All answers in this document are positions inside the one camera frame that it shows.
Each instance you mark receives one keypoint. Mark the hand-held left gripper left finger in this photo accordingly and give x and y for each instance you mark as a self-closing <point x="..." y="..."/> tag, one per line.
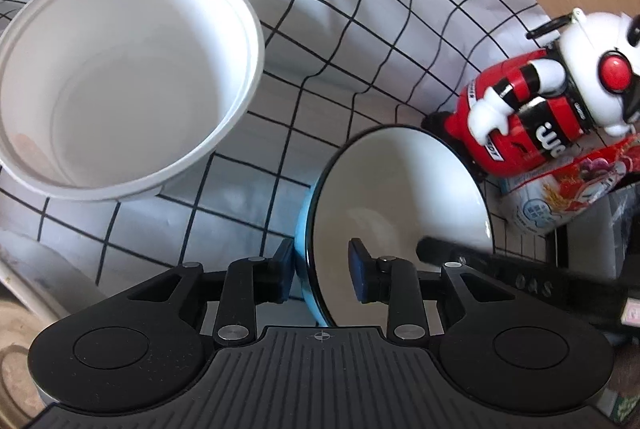
<point x="286" y="276"/>

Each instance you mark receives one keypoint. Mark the red cereal bag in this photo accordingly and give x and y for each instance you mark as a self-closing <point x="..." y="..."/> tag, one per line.
<point x="565" y="189"/>

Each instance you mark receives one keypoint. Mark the large white plastic bowl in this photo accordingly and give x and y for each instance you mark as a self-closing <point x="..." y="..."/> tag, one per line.
<point x="125" y="84"/>

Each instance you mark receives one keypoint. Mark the white computer case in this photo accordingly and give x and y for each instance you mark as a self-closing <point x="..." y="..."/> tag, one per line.
<point x="625" y="219"/>

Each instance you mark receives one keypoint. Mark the red panda robot figure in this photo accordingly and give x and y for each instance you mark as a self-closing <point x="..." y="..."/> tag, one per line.
<point x="510" y="94"/>

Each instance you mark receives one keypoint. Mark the white checked tablecloth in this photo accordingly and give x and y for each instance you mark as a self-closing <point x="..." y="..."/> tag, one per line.
<point x="350" y="34"/>

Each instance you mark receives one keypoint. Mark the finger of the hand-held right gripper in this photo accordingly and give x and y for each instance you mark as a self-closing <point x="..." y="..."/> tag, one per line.
<point x="450" y="250"/>

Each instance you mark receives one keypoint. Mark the blue bowl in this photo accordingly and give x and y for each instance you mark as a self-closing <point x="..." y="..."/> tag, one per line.
<point x="400" y="189"/>

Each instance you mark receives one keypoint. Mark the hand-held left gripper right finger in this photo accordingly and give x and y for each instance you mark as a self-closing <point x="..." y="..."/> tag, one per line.
<point x="357" y="274"/>

